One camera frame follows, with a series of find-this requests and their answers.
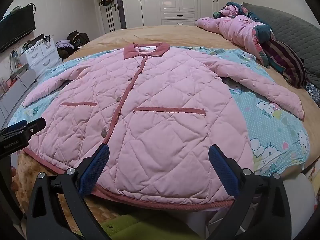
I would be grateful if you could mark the black bag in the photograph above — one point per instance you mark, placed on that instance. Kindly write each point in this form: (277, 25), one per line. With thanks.
(77, 38)

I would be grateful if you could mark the striped pillow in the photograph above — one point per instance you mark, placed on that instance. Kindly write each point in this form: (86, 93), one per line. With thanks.
(287, 60)

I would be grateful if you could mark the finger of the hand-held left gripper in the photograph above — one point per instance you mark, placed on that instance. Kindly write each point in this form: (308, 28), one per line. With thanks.
(15, 127)
(36, 125)

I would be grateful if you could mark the green cushion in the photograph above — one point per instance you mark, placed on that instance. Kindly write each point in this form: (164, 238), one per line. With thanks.
(130, 226)

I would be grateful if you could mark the white drawer chest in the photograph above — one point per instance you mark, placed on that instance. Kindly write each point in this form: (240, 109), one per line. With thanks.
(42, 55)

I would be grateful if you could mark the pink quilted jacket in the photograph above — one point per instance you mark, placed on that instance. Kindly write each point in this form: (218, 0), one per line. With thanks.
(162, 120)

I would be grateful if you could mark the white stool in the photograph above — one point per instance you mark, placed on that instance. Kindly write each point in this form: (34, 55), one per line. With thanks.
(300, 200)

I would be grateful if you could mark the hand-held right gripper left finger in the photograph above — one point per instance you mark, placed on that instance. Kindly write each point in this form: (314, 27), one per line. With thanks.
(96, 170)

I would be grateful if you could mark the pink floral quilt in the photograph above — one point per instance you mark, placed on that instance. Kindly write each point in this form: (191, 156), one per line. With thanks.
(235, 32)

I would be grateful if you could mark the fluffy tan blanket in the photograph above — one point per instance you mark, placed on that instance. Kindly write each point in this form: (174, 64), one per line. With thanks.
(27, 165)

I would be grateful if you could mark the cartoon printed blue sheet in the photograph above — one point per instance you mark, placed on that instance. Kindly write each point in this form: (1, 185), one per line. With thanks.
(270, 130)

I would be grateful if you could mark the dark floral pillow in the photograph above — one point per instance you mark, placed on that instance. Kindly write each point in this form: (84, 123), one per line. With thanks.
(313, 91)

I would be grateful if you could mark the white low cabinet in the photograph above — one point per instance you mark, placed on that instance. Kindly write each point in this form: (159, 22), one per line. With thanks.
(15, 90)

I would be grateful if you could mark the white wardrobe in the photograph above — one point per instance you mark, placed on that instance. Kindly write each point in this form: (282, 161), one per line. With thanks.
(185, 2)

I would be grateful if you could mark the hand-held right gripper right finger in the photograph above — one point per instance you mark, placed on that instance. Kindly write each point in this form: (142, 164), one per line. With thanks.
(223, 172)

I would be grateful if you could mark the tan bed cover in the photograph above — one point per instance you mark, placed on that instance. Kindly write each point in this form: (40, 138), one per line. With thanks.
(175, 35)

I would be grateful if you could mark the white door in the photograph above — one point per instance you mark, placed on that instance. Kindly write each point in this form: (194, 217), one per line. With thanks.
(117, 17)

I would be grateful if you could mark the black television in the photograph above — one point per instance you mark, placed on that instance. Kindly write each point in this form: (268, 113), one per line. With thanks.
(15, 30)

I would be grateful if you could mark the purple clothes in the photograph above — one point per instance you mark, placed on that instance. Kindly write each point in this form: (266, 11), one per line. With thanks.
(62, 43)

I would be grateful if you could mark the grey quilted headboard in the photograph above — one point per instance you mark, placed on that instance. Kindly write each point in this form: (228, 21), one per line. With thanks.
(295, 27)

